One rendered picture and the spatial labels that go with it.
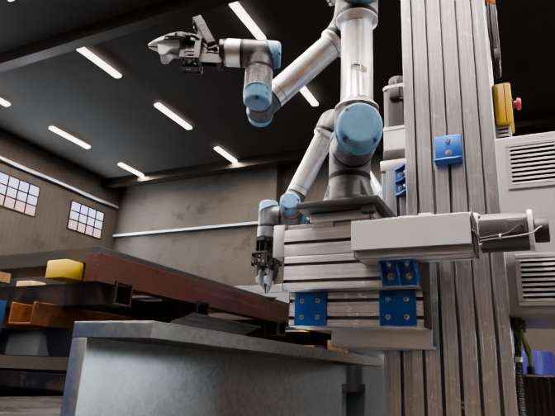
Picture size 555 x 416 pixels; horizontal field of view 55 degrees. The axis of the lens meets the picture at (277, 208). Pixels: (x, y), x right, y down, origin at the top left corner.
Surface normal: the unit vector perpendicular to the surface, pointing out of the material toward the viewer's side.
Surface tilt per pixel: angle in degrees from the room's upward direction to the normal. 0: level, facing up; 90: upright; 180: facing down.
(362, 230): 90
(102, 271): 90
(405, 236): 90
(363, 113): 97
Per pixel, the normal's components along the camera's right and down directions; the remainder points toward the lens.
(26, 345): -0.47, -0.29
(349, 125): 0.00, -0.18
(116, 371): 0.88, -0.11
